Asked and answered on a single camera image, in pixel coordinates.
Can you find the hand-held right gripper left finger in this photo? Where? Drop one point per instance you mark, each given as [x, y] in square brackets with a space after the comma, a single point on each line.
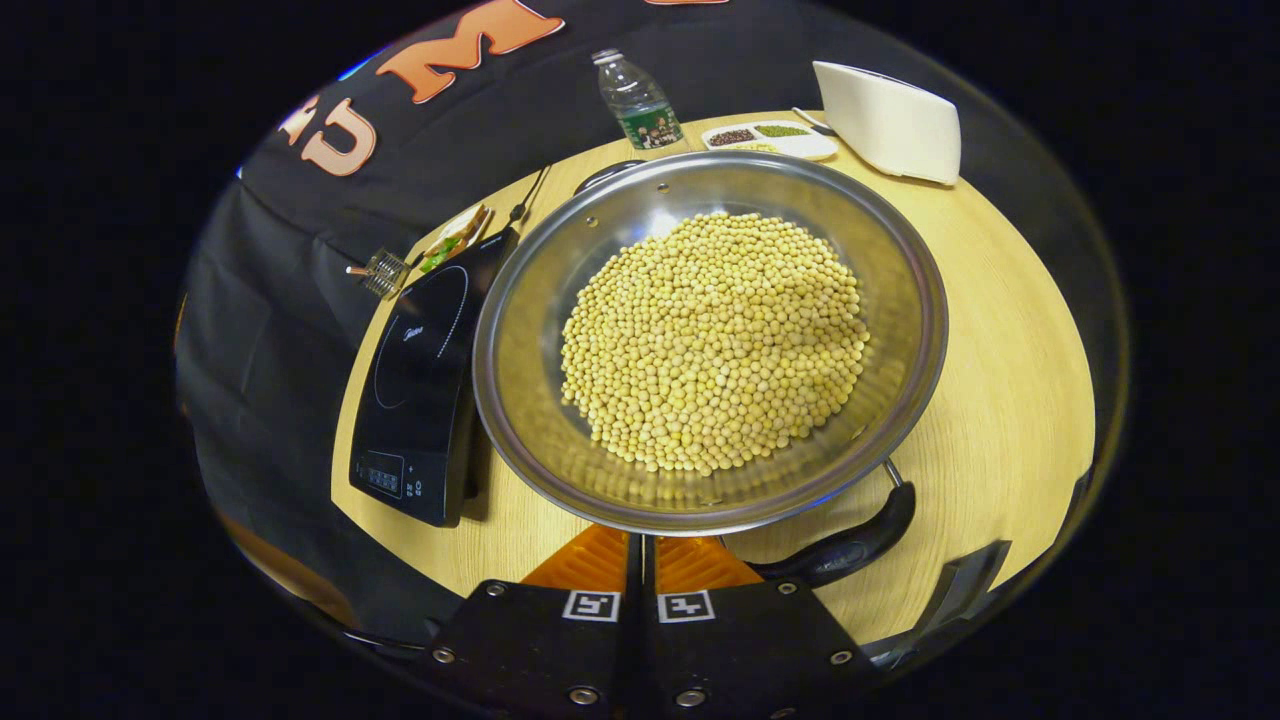
[540, 640]

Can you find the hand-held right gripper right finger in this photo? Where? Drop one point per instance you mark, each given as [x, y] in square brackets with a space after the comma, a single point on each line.
[740, 640]

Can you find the black induction cooktop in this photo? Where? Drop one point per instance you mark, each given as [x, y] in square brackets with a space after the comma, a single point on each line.
[420, 400]

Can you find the pile of yellow soybeans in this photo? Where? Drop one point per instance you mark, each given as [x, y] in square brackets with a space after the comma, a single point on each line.
[710, 340]

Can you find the stainless steel pot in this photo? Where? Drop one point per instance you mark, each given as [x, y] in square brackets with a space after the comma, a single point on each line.
[540, 330]

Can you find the white plate with food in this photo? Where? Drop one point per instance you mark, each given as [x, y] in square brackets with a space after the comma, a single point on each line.
[455, 240]

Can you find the white divided bean plate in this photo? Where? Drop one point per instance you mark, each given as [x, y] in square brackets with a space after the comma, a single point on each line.
[800, 146]

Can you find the white toaster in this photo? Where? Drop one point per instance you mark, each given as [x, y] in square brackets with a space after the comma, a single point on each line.
[890, 125]

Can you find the clear plastic water bottle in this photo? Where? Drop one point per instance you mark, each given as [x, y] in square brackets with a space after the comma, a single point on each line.
[640, 110]

